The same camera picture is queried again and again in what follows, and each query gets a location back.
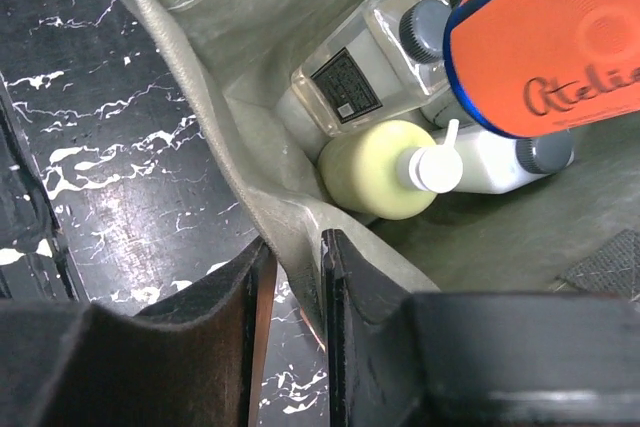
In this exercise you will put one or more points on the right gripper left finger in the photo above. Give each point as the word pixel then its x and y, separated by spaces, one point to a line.
pixel 195 358

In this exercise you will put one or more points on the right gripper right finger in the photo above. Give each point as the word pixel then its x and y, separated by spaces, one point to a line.
pixel 397 358

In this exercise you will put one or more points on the yellow-green pump soap bottle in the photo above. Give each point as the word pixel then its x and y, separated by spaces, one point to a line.
pixel 393 170

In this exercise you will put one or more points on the white rectangular bottle black cap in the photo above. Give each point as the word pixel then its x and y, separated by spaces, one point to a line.
pixel 494 164

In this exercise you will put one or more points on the orange spray bottle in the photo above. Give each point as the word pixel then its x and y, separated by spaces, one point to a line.
pixel 526 68

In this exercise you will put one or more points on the olive green canvas bag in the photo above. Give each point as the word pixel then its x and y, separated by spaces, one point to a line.
pixel 272 82

